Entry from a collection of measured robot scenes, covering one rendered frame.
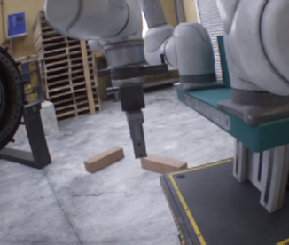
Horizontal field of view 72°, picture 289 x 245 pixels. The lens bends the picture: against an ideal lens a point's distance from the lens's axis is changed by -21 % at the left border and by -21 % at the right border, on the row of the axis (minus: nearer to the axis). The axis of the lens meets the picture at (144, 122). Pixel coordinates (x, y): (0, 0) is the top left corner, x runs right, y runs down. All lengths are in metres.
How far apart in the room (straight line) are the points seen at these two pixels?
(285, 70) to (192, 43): 0.68
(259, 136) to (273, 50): 0.26
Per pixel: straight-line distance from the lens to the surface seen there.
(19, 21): 5.54
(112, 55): 0.52
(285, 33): 0.24
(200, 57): 0.91
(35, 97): 4.19
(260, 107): 0.49
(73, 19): 0.35
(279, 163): 0.77
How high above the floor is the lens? 0.86
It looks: 15 degrees down
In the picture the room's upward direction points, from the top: 8 degrees counter-clockwise
